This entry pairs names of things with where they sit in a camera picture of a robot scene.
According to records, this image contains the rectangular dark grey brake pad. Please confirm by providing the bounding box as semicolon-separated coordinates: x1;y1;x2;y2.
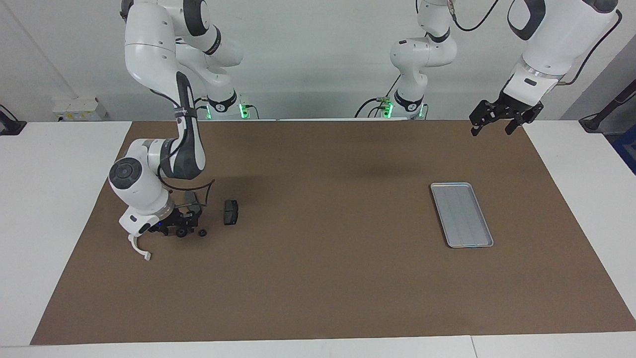
223;199;240;226

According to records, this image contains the silver metal tray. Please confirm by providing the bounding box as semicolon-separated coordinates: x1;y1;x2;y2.
430;182;494;249

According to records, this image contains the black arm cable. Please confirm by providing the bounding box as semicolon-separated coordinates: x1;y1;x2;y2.
447;0;623;86
147;87;216;209

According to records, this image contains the blue crate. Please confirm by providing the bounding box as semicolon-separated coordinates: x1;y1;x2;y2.
613;124;636;176

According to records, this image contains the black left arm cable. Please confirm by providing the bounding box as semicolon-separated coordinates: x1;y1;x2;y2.
447;0;623;86

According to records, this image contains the brown table mat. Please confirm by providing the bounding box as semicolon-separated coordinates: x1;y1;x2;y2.
30;119;636;346

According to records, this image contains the black camera stand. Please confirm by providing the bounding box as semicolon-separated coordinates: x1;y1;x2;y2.
579;77;636;133

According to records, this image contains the white semicircular bracket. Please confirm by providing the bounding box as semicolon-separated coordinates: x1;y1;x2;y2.
127;234;152;262

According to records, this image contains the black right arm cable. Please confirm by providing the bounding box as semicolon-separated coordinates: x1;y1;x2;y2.
147;87;216;209

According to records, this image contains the white wall socket box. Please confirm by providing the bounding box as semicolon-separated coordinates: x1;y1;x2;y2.
52;96;108;122

